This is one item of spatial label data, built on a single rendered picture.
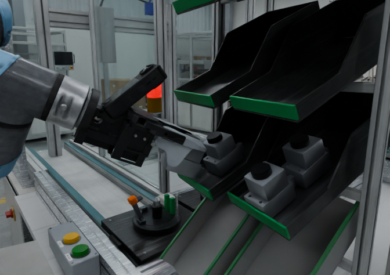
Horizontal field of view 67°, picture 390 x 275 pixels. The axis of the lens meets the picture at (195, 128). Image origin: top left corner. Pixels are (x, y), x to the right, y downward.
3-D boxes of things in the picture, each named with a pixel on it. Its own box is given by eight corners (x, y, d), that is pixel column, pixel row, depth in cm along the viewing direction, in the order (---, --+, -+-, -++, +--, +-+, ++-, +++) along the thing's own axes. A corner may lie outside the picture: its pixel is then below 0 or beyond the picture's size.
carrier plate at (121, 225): (141, 268, 70) (141, 260, 69) (101, 225, 88) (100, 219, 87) (216, 232, 85) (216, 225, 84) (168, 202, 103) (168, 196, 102)
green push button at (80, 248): (75, 263, 71) (74, 255, 71) (69, 254, 74) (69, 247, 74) (91, 256, 74) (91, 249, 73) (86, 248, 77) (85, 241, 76)
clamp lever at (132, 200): (140, 223, 81) (130, 201, 78) (136, 220, 82) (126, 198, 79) (150, 214, 83) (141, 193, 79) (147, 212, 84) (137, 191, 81)
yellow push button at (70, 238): (66, 249, 77) (65, 242, 76) (61, 242, 80) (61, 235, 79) (82, 243, 79) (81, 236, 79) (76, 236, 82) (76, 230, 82)
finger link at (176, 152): (194, 173, 54) (147, 154, 52) (208, 144, 53) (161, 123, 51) (197, 179, 51) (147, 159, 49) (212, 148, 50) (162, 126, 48)
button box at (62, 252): (72, 288, 70) (70, 264, 69) (49, 246, 86) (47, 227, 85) (101, 275, 75) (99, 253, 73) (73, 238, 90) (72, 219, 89)
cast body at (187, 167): (165, 169, 52) (181, 133, 51) (158, 160, 56) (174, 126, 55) (204, 183, 55) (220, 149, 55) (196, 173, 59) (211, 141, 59)
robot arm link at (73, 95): (66, 72, 48) (63, 79, 40) (94, 84, 50) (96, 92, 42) (49, 115, 49) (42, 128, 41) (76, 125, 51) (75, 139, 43)
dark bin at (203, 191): (212, 202, 51) (197, 167, 48) (179, 177, 62) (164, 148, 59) (318, 120, 60) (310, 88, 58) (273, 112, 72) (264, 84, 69)
